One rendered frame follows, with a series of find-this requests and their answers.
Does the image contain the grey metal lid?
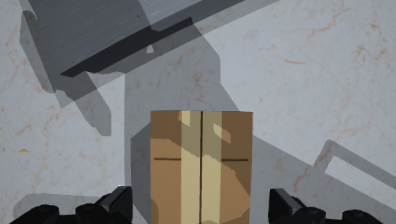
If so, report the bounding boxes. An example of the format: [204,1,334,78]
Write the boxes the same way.
[30,0,226,78]

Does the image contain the brown cardboard box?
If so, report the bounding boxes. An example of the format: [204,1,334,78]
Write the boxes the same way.
[150,110,253,224]

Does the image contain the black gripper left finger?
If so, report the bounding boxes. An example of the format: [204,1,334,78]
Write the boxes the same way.
[9,186,133,224]

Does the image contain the dark grey open box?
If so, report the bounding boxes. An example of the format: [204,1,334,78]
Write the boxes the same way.
[86,0,245,74]

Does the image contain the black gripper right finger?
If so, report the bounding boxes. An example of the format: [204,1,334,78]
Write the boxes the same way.
[268,188,383,224]

